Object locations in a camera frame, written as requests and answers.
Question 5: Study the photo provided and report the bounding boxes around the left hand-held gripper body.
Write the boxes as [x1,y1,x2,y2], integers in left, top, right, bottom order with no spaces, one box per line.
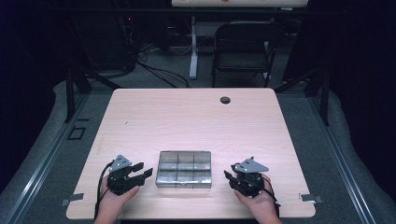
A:
[106,154,141,196]

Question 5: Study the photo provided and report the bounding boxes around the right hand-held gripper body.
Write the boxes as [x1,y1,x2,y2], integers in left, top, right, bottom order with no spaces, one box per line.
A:
[233,156,270,199]

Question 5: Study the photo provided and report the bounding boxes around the clear plastic compartment box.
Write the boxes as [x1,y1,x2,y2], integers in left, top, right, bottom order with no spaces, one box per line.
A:
[155,150,213,189]

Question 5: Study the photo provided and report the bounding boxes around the person's right hand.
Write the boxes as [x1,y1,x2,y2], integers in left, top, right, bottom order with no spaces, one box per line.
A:
[233,174,279,218]

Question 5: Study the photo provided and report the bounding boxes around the person's left hand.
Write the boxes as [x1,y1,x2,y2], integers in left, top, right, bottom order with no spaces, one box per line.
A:
[96,175,140,220]

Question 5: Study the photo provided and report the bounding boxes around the grey tape strip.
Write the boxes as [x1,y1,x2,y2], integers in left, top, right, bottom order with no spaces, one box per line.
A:
[60,192,85,207]
[298,192,324,204]

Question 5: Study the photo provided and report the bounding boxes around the black tape square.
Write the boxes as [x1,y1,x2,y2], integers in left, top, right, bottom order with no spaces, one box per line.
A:
[66,125,87,141]

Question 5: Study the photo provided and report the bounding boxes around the black metal stand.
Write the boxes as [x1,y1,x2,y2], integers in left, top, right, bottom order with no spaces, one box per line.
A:
[64,64,122,124]
[274,66,331,127]

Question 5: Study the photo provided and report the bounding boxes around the black folding chair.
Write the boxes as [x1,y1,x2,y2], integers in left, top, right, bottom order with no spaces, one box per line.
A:
[211,20,286,89]

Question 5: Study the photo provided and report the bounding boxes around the white table leg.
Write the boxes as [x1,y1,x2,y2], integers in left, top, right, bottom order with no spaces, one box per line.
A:
[189,16,199,80]

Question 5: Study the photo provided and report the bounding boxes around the dark equipment cabinet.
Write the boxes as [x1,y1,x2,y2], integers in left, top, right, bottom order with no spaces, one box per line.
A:
[74,12,138,73]

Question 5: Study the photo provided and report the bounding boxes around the left hand-held gripper cable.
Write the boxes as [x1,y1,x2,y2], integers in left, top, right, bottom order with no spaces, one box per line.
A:
[93,161,116,220]

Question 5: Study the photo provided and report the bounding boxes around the hand-held gripper cable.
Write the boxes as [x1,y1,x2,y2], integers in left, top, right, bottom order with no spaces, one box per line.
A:
[93,161,116,220]
[248,176,281,217]

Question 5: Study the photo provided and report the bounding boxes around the right hand-held gripper cable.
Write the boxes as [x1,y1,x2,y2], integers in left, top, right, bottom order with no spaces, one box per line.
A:
[248,176,281,217]

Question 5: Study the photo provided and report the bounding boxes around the aluminium floor rail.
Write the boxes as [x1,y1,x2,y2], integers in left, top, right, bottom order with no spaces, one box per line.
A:
[306,92,377,224]
[3,92,90,224]

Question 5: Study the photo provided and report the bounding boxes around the black floor cables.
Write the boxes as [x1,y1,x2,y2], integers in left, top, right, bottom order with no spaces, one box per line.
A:
[136,60,191,89]

